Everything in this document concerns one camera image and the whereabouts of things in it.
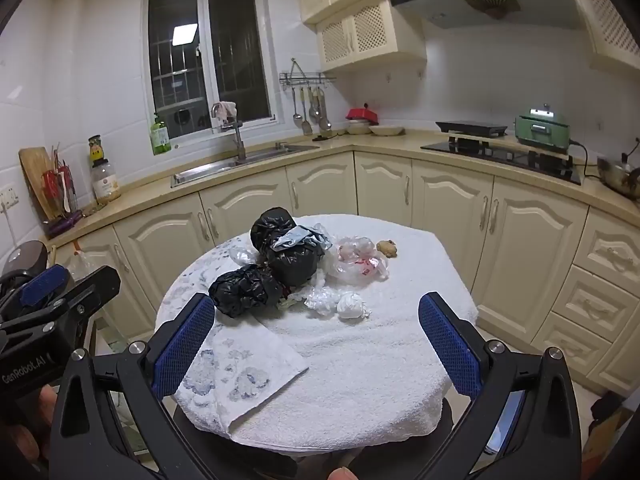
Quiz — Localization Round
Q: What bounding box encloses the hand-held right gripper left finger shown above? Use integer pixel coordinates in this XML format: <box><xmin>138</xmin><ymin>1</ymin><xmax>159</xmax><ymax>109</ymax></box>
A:
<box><xmin>49</xmin><ymin>291</ymin><xmax>217</xmax><ymax>480</ymax></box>

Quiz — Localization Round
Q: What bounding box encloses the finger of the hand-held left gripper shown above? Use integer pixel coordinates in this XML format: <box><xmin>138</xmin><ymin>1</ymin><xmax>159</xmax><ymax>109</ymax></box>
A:
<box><xmin>30</xmin><ymin>266</ymin><xmax>122</xmax><ymax>335</ymax></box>
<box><xmin>20</xmin><ymin>264</ymin><xmax>71</xmax><ymax>307</ymax></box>

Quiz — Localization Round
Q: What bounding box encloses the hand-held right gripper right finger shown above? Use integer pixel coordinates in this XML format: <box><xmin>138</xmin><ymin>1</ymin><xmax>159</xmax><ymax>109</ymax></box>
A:
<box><xmin>418</xmin><ymin>291</ymin><xmax>583</xmax><ymax>480</ymax></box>

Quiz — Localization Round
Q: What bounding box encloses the white paper ball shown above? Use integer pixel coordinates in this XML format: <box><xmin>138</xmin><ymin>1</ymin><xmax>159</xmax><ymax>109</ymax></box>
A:
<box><xmin>336</xmin><ymin>292</ymin><xmax>371</xmax><ymax>321</ymax></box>

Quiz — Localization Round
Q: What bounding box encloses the clear plastic bag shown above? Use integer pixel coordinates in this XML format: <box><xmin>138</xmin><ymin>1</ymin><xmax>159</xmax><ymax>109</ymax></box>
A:
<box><xmin>229</xmin><ymin>245</ymin><xmax>262</xmax><ymax>267</ymax></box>

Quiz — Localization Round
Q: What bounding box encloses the clear bag with red print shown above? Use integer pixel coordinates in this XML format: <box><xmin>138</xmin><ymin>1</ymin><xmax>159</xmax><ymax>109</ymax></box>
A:
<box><xmin>325</xmin><ymin>237</ymin><xmax>390</xmax><ymax>283</ymax></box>

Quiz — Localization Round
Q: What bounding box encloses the crinkled clear plastic wrap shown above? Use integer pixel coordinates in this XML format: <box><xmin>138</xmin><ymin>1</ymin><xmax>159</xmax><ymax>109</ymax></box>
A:
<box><xmin>304</xmin><ymin>287</ymin><xmax>346</xmax><ymax>317</ymax></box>

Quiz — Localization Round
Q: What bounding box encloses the round black plastic bag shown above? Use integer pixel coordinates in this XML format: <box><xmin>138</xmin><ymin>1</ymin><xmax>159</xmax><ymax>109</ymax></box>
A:
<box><xmin>266</xmin><ymin>240</ymin><xmax>325</xmax><ymax>288</ymax></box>

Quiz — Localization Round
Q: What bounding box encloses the small black plastic bag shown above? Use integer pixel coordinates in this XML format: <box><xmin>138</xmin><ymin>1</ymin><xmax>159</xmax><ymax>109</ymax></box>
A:
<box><xmin>250</xmin><ymin>207</ymin><xmax>297</xmax><ymax>256</ymax></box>

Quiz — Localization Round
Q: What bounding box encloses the grey foil wrapper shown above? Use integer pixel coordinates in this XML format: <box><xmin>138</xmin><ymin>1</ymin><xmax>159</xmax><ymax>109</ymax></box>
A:
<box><xmin>272</xmin><ymin>225</ymin><xmax>333</xmax><ymax>254</ymax></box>

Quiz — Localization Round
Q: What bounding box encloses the person's left hand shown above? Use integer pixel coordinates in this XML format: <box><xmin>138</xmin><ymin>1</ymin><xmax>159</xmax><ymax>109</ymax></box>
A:
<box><xmin>0</xmin><ymin>385</ymin><xmax>60</xmax><ymax>466</ymax></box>

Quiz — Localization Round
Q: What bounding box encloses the clear plastic bottle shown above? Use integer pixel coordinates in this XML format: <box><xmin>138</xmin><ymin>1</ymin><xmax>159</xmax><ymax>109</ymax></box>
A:
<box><xmin>64</xmin><ymin>240</ymin><xmax>101</xmax><ymax>281</ymax></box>

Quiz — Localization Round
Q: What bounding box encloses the purple utensil holder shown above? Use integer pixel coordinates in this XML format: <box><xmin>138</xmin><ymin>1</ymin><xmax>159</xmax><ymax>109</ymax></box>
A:
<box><xmin>46</xmin><ymin>209</ymin><xmax>84</xmax><ymax>239</ymax></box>

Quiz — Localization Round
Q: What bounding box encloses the white floral towel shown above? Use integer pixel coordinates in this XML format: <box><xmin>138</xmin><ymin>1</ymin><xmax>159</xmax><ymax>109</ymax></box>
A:
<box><xmin>155</xmin><ymin>214</ymin><xmax>479</xmax><ymax>456</ymax></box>

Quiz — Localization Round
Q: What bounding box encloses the glass jar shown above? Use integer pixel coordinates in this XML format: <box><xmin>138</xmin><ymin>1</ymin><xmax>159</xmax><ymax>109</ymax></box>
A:
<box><xmin>90</xmin><ymin>158</ymin><xmax>122</xmax><ymax>206</ymax></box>

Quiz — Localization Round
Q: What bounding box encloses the wooden cutting board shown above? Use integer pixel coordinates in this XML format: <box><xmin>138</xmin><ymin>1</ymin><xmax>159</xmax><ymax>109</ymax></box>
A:
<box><xmin>19</xmin><ymin>146</ymin><xmax>63</xmax><ymax>221</ymax></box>

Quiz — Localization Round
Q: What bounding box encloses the cream kitchen base cabinet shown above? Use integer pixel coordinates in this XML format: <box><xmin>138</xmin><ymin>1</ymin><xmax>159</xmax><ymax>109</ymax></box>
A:
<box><xmin>50</xmin><ymin>132</ymin><xmax>640</xmax><ymax>396</ymax></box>

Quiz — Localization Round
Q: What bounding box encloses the cream cabinet drawer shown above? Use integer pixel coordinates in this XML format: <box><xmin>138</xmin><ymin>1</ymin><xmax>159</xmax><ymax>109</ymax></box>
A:
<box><xmin>552</xmin><ymin>265</ymin><xmax>640</xmax><ymax>341</ymax></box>
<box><xmin>574</xmin><ymin>209</ymin><xmax>640</xmax><ymax>281</ymax></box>
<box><xmin>531</xmin><ymin>312</ymin><xmax>633</xmax><ymax>386</ymax></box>

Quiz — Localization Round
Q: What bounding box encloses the green dish soap bottle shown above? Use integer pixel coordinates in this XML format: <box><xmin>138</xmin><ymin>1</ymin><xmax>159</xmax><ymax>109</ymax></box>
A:
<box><xmin>149</xmin><ymin>112</ymin><xmax>172</xmax><ymax>157</ymax></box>

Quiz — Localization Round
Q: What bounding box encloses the dark cloth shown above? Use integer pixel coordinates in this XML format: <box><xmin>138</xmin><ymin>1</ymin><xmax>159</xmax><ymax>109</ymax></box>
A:
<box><xmin>592</xmin><ymin>390</ymin><xmax>626</xmax><ymax>421</ymax></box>

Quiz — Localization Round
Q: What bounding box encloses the steel sink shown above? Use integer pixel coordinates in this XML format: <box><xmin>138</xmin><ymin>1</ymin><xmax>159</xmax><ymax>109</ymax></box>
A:
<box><xmin>171</xmin><ymin>144</ymin><xmax>321</xmax><ymax>188</ymax></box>

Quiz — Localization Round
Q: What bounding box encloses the brown cardboard box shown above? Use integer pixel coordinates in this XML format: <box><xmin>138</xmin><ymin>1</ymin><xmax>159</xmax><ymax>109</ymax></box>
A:
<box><xmin>587</xmin><ymin>400</ymin><xmax>636</xmax><ymax>466</ymax></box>

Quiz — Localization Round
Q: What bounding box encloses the black gas hob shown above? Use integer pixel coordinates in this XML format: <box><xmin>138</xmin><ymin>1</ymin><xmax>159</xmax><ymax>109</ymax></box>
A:
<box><xmin>420</xmin><ymin>136</ymin><xmax>583</xmax><ymax>186</ymax></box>

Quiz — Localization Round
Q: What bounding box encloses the metal faucet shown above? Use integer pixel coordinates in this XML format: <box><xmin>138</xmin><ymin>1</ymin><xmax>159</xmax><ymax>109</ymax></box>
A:
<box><xmin>220</xmin><ymin>119</ymin><xmax>248</xmax><ymax>163</ymax></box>

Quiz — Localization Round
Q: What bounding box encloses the pink cloth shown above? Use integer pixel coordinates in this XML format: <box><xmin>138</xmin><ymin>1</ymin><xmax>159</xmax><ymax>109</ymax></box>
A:
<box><xmin>211</xmin><ymin>101</ymin><xmax>237</xmax><ymax>128</ymax></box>

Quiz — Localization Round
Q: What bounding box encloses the black griddle pan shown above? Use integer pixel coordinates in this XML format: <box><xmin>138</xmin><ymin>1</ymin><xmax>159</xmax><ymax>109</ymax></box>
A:
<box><xmin>435</xmin><ymin>120</ymin><xmax>510</xmax><ymax>139</ymax></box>

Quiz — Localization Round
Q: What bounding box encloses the green electric cooker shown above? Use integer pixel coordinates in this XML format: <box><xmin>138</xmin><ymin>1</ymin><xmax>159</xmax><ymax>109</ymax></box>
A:
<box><xmin>515</xmin><ymin>103</ymin><xmax>572</xmax><ymax>155</ymax></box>

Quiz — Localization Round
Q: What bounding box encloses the metal wok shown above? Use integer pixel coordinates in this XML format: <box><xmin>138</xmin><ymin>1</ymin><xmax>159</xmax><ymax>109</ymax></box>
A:
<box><xmin>596</xmin><ymin>137</ymin><xmax>640</xmax><ymax>198</ymax></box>

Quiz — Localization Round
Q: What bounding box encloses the red pot lid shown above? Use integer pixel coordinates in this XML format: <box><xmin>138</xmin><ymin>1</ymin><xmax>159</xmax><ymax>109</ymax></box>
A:
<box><xmin>346</xmin><ymin>103</ymin><xmax>381</xmax><ymax>125</ymax></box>

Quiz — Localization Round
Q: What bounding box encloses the metal turner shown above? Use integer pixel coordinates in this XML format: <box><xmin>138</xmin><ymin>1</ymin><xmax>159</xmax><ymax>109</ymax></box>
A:
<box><xmin>299</xmin><ymin>87</ymin><xmax>314</xmax><ymax>136</ymax></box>

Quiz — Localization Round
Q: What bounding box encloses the kitchen window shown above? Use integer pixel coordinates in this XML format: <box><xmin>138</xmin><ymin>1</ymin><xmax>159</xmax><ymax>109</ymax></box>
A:
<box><xmin>142</xmin><ymin>0</ymin><xmax>278</xmax><ymax>143</ymax></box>

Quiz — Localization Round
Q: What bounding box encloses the black power cable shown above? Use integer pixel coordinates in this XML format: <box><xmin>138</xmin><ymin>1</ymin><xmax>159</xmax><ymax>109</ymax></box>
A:
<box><xmin>567</xmin><ymin>137</ymin><xmax>608</xmax><ymax>181</ymax></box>

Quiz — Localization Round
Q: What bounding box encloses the metal wall rack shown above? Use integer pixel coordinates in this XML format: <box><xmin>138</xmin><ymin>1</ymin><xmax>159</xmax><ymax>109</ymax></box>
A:
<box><xmin>279</xmin><ymin>58</ymin><xmax>337</xmax><ymax>92</ymax></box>

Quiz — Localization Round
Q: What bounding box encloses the lattice door wall cabinet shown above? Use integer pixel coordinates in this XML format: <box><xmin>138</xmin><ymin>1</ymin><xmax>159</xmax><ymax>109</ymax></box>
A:
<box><xmin>316</xmin><ymin>0</ymin><xmax>428</xmax><ymax>73</ymax></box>

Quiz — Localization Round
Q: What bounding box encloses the cream lattice wall cabinet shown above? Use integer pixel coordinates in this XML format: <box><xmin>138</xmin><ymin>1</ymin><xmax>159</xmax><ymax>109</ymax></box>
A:
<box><xmin>562</xmin><ymin>0</ymin><xmax>640</xmax><ymax>71</ymax></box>

